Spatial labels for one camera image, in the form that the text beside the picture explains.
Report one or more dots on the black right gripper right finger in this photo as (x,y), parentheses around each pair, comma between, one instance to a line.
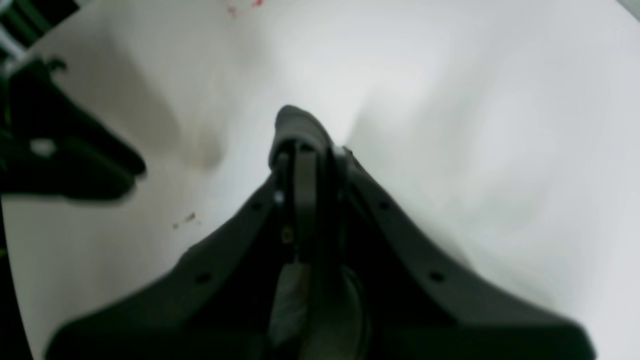
(421,304)

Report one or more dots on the dark grey t-shirt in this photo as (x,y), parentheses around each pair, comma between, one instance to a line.
(293,125)

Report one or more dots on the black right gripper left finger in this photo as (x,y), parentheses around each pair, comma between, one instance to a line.
(241,293)

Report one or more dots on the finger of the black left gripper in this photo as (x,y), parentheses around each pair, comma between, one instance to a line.
(50,146)

